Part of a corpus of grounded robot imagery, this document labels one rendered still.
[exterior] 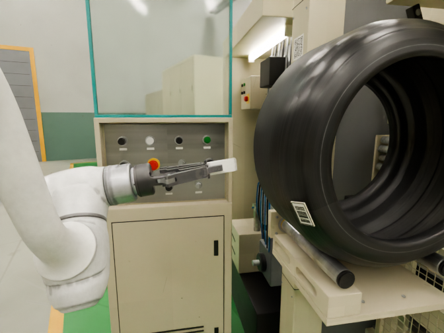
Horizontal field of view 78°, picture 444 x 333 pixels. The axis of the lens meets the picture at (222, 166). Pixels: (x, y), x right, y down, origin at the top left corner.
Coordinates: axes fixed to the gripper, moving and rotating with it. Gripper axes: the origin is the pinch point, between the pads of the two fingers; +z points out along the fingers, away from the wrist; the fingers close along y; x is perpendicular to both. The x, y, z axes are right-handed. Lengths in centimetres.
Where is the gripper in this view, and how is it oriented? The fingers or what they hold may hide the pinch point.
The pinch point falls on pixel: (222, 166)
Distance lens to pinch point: 65.9
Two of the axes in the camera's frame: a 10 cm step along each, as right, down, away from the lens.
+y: -1.8, -1.7, 9.7
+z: 9.7, -1.7, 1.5
